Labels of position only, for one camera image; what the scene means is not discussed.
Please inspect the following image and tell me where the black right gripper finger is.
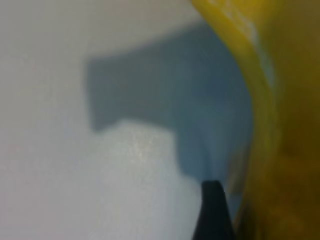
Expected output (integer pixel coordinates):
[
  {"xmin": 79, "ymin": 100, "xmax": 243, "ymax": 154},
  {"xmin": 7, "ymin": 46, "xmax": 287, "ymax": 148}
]
[{"xmin": 191, "ymin": 180, "xmax": 236, "ymax": 240}]

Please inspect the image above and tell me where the yellow banana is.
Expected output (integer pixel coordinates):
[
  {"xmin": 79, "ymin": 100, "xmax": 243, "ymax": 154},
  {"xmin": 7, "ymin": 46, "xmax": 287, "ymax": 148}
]
[{"xmin": 191, "ymin": 0, "xmax": 320, "ymax": 240}]

